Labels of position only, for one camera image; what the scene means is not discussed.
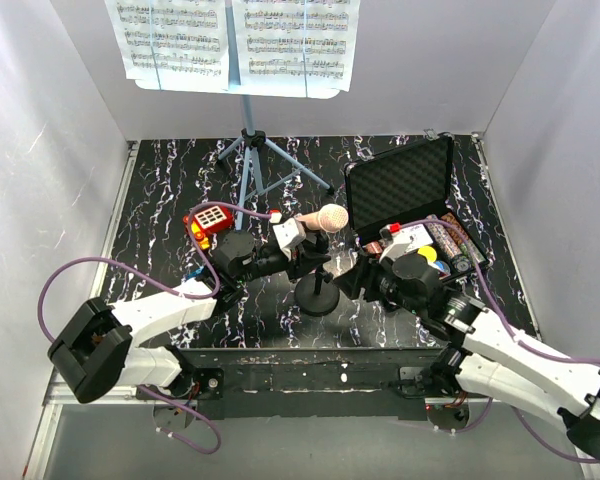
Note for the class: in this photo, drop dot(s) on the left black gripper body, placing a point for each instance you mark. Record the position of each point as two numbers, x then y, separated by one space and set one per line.
268 265

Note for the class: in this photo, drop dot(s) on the blue music stand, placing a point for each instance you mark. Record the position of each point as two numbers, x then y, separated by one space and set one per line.
253 141

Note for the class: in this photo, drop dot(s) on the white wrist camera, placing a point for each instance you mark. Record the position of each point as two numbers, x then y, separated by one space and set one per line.
398 241
289 234

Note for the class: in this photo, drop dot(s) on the green chip row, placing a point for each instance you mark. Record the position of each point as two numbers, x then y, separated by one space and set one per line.
470 250

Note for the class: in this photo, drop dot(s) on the pink toy microphone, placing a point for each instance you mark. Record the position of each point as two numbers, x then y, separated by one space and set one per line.
331 218

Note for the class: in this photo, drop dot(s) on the blue grey brick toy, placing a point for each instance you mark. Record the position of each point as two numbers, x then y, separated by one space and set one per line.
201 274

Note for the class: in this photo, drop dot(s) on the black microphone stand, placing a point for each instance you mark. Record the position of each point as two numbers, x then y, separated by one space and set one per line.
314 293

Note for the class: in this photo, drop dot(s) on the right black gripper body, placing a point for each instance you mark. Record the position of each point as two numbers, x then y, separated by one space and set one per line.
385 286

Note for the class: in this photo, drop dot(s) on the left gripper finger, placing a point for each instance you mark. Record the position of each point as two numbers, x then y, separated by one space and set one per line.
315 243
305 263

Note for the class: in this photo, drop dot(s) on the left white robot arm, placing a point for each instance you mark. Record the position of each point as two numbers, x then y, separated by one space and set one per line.
106 345

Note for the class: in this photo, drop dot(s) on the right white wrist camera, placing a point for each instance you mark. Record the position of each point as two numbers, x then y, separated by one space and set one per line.
398 241

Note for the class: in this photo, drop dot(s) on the brown chip row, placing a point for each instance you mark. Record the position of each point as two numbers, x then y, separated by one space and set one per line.
455 229

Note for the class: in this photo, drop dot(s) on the red white chip row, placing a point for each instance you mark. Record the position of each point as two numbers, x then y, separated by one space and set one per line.
374 248

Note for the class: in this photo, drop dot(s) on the sheet music page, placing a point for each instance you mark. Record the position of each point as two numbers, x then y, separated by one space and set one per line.
173 45
304 45

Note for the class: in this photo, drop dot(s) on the black poker chip case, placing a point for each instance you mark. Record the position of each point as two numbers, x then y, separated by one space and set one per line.
400 185

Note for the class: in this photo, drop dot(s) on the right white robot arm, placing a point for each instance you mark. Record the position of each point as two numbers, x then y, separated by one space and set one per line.
481 355

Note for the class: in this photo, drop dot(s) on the white card deck box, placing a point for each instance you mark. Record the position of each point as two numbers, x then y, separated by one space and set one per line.
420 234

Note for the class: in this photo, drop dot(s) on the blue white chip row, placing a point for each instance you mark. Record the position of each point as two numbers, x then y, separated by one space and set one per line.
443 239

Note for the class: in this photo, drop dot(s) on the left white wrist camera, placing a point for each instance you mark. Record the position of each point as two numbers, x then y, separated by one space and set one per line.
289 234

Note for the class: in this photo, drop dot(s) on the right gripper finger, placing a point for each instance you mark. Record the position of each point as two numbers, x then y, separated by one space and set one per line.
364 267
355 284

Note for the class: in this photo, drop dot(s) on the left sheet music page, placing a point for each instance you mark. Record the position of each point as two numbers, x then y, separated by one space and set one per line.
173 45

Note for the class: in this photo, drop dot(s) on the left aluminium rail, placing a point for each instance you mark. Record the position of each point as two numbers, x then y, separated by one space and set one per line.
97 271

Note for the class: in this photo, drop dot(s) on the right sheet music page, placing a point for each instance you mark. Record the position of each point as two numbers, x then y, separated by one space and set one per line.
304 45

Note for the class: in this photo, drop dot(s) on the yellow dealer button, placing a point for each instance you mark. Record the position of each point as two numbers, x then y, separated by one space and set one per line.
429 253

